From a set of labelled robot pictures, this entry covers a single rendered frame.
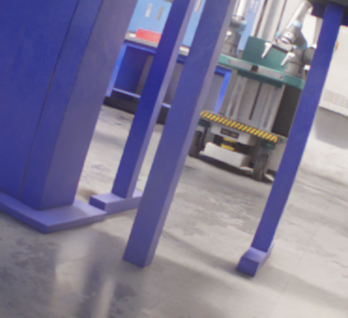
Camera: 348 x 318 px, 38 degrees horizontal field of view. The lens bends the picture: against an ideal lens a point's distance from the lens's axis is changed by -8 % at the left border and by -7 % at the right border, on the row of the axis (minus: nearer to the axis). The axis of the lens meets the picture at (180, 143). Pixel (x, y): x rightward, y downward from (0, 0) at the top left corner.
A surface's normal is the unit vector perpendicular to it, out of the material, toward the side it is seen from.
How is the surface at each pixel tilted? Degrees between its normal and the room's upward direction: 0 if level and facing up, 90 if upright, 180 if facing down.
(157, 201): 90
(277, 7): 90
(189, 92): 90
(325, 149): 90
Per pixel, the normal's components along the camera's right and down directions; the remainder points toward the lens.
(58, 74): -0.29, -0.02
